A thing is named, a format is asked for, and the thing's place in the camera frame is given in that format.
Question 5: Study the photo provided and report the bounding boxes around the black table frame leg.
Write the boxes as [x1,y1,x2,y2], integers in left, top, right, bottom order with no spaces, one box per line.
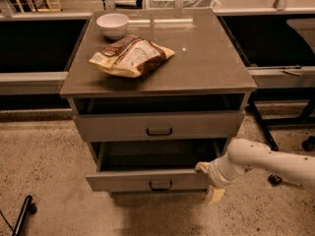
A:
[248,97,279,151]

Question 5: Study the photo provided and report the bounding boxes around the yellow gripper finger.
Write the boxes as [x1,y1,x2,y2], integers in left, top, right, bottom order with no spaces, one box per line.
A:
[195,162,210,174]
[210,186,225,204]

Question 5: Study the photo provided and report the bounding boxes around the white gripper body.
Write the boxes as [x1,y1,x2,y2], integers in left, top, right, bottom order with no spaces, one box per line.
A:
[209,156,236,187]

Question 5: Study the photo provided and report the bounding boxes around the black caster wheel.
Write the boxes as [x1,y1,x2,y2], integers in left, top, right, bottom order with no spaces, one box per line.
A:
[301,136,315,151]

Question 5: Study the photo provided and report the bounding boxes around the brown yellow snack bag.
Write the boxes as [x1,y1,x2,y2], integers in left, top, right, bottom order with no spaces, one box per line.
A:
[89,34,175,78]

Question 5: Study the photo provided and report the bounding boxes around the grey drawer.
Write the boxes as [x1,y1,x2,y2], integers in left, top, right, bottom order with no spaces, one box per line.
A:
[74,111,244,142]
[86,139,225,195]

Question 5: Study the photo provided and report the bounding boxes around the white bowl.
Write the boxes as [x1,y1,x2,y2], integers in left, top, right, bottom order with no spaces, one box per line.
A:
[96,13,129,39]

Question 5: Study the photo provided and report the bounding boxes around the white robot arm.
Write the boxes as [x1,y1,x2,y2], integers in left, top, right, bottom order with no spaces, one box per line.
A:
[195,139,315,204]

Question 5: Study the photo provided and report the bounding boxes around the grey top drawer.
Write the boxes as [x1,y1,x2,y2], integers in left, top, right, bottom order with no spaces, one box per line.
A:
[74,111,244,142]

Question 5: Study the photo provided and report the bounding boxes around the black chair leg with caster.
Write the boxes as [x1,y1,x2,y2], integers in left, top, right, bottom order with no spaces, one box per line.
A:
[268,174,283,186]

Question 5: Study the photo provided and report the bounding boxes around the grey drawer cabinet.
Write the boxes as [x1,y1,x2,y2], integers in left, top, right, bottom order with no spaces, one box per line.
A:
[59,8,258,197]

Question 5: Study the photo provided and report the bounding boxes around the wire mesh basket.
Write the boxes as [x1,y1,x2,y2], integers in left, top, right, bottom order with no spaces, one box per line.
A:
[143,0,221,10]

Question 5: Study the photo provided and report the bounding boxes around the black stand leg left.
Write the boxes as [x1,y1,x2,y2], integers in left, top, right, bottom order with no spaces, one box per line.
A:
[12,195,37,236]

